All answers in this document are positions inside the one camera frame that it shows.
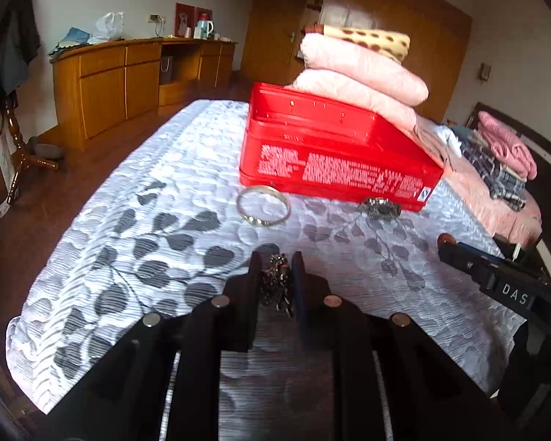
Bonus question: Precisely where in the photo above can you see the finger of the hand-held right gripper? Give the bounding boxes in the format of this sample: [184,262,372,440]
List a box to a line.
[437,234,497,292]

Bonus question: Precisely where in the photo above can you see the blue folded cloth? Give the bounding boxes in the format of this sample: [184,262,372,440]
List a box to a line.
[50,28,95,58]

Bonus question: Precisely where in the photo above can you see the pink folded quilt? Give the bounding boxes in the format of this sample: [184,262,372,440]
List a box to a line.
[293,70,418,132]
[299,33,430,104]

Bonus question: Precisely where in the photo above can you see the dark wooden headboard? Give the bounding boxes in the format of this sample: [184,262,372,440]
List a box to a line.
[468,102,551,240]

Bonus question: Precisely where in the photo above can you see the silver wristwatch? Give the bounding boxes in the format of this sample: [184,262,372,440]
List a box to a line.
[357,197,402,220]

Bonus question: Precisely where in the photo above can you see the white plastic bag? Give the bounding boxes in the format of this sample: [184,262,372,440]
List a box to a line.
[94,11,125,43]

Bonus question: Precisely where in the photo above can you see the wooden desk cabinet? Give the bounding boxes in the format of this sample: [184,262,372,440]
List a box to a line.
[50,38,237,151]

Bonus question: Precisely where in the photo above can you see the pink folded sweater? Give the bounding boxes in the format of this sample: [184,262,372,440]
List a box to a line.
[476,110,538,180]

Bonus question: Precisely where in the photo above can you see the wooden wardrobe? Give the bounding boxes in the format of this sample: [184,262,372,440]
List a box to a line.
[241,0,473,122]

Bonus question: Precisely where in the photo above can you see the white crumpled cloth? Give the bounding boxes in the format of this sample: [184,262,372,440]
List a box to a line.
[436,125,464,154]

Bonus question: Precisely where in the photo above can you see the dark hanging jackets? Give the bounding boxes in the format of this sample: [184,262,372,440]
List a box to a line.
[0,0,42,106]

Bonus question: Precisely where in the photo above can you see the pink bedspread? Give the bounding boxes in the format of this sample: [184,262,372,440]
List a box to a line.
[441,156,543,246]

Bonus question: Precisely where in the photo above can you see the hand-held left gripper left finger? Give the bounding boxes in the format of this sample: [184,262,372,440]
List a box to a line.
[50,252,263,441]

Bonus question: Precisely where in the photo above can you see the grey leaf-patterned quilt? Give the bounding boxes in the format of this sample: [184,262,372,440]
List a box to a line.
[6,98,533,416]

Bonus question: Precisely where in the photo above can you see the dark beaded bracelet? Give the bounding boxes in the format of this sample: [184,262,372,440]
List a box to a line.
[259,254,295,318]

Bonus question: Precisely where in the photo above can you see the wooden coat stand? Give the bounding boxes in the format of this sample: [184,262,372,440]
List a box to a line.
[0,92,60,207]

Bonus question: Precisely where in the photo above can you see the silver bangle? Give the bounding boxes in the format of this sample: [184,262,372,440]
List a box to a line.
[235,185,291,228]

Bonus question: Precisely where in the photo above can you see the red tin box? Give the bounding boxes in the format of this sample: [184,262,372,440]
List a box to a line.
[239,82,445,213]

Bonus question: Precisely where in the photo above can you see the plaid folded clothes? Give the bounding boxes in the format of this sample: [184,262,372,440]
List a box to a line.
[457,131,529,212]

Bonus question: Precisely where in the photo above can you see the teal and white kettle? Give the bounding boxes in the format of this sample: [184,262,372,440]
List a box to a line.
[194,11,215,40]

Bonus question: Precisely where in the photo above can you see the yellow brown-spotted blanket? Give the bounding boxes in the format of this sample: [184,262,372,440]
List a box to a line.
[303,23,411,64]

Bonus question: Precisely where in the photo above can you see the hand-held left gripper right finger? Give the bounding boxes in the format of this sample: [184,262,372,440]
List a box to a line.
[291,252,515,441]

